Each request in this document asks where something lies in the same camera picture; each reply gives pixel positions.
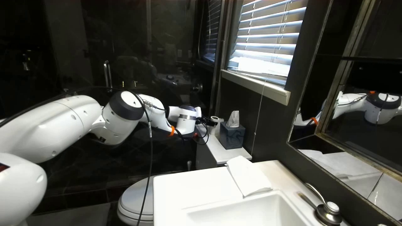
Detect folded white towel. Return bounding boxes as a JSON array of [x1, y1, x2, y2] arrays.
[[224, 155, 273, 199]]

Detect white tissue roll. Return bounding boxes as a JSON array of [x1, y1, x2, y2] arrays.
[[209, 115, 223, 130]]

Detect chrome faucet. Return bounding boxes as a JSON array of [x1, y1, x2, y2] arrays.
[[296, 181, 342, 226]]

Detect chrome shower door handle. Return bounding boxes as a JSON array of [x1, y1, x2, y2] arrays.
[[102, 61, 113, 92]]

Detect white window sill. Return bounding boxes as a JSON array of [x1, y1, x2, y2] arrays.
[[219, 68, 292, 106]]

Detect white window blinds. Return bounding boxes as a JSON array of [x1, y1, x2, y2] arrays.
[[227, 0, 308, 87]]

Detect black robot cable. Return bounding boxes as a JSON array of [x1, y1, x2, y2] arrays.
[[133, 93, 155, 226]]

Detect blue tissue box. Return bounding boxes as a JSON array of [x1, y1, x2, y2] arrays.
[[218, 110, 247, 150]]

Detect framed wall mirror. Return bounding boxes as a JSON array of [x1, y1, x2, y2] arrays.
[[312, 0, 402, 177]]

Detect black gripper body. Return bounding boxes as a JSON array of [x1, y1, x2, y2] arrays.
[[193, 118, 211, 144]]

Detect white sink counter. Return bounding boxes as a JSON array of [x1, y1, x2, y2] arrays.
[[151, 161, 349, 226]]

